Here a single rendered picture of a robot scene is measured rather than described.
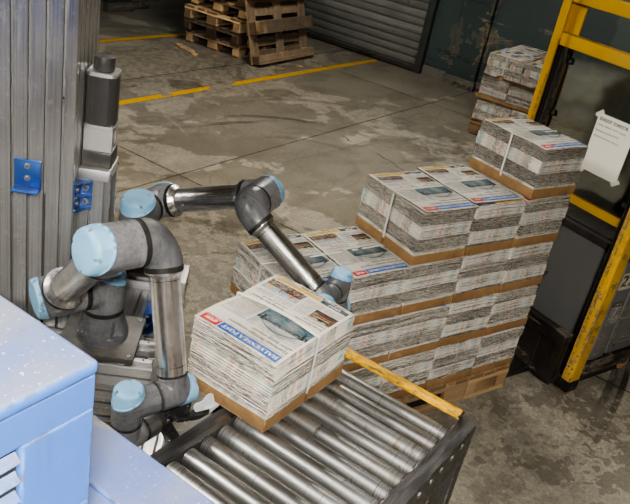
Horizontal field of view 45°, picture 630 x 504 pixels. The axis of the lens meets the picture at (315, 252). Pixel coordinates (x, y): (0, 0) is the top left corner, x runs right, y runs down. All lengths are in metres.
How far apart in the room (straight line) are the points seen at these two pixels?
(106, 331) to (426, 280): 1.38
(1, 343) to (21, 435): 0.08
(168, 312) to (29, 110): 0.72
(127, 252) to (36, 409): 1.15
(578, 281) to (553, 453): 0.91
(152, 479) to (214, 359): 1.24
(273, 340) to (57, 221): 0.75
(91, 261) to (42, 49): 0.66
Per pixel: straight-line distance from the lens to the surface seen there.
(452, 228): 3.05
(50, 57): 2.17
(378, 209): 3.10
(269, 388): 1.98
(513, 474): 3.50
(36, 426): 0.66
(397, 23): 10.24
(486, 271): 3.35
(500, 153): 3.41
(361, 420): 2.19
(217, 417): 2.09
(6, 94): 2.23
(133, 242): 1.77
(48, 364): 0.66
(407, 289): 3.05
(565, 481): 3.59
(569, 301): 4.13
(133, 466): 0.86
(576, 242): 4.05
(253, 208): 2.41
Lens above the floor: 2.15
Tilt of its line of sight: 27 degrees down
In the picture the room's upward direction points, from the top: 11 degrees clockwise
